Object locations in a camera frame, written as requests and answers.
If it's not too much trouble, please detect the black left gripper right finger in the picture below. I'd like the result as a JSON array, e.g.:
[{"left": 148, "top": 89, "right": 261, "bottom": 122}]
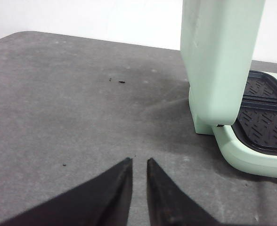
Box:
[{"left": 147, "top": 158, "right": 220, "bottom": 226}]

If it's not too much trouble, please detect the mint green sandwich maker lid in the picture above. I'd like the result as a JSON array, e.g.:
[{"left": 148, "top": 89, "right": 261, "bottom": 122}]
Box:
[{"left": 180, "top": 0, "right": 265, "bottom": 125}]

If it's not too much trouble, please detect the mint green breakfast maker base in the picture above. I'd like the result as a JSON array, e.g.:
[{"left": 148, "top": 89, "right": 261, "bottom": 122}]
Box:
[{"left": 188, "top": 70, "right": 277, "bottom": 178}]

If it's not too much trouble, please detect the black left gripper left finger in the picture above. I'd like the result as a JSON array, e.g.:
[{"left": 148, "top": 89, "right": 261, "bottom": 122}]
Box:
[{"left": 0, "top": 158, "right": 132, "bottom": 226}]

